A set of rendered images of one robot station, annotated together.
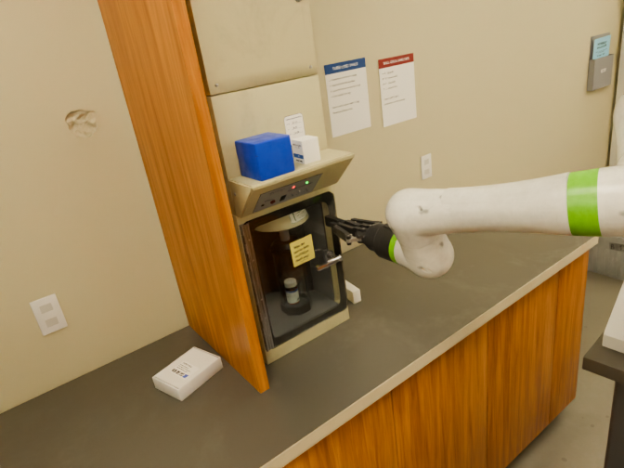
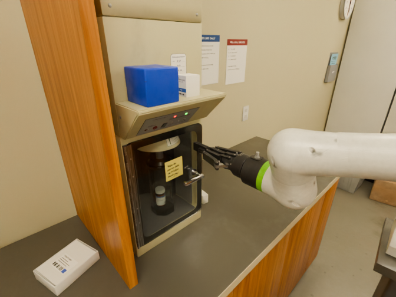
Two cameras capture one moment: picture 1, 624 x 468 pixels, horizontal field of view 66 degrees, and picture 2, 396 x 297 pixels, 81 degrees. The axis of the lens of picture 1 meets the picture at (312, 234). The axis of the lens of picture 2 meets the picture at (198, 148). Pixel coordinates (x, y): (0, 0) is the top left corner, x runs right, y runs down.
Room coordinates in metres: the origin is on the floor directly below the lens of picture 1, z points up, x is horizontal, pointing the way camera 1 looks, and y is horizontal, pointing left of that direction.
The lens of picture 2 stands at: (0.52, 0.07, 1.65)
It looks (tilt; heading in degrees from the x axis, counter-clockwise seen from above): 24 degrees down; 350
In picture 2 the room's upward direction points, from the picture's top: straight up
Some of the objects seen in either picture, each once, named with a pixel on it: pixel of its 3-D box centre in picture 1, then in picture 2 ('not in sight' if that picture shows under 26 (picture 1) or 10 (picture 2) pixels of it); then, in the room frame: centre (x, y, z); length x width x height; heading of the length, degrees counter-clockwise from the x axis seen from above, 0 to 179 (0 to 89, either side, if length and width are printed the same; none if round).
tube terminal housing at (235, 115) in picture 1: (268, 217); (147, 139); (1.35, 0.12, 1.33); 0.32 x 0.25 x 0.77; 124
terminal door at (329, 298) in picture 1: (300, 270); (171, 184); (1.24, 0.05, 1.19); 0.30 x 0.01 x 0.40; 123
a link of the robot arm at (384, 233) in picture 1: (393, 240); (256, 170); (1.08, -0.20, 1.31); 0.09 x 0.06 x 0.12; 124
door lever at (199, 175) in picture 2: (326, 261); (191, 177); (1.25, -0.03, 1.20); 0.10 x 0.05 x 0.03; 123
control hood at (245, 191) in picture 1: (296, 184); (176, 114); (1.20, 0.02, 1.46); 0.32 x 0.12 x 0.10; 124
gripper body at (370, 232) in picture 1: (372, 235); (236, 162); (1.14, -0.16, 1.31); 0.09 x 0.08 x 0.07; 34
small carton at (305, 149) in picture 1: (305, 149); (187, 85); (1.22, -0.02, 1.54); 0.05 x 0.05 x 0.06; 30
